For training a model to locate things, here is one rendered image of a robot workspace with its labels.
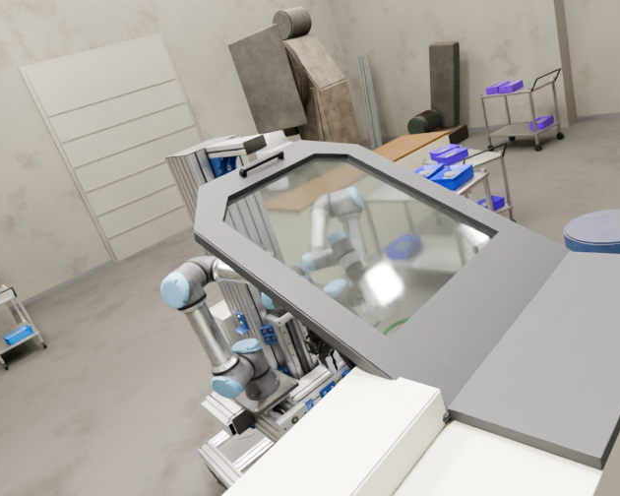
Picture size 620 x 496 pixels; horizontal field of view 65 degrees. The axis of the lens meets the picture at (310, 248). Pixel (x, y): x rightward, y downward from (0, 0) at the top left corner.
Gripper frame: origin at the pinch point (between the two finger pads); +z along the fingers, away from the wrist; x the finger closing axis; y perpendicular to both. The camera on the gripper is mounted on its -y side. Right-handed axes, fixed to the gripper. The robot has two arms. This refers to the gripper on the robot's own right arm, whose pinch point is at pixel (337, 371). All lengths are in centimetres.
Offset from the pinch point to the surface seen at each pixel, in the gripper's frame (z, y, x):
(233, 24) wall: -213, 736, -601
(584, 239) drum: 47, -11, -200
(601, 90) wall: 79, 149, -790
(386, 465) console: -29, -61, 43
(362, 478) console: -31, -60, 48
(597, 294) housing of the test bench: -26, -75, -25
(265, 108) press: -59, 420, -350
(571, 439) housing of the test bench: -26, -84, 21
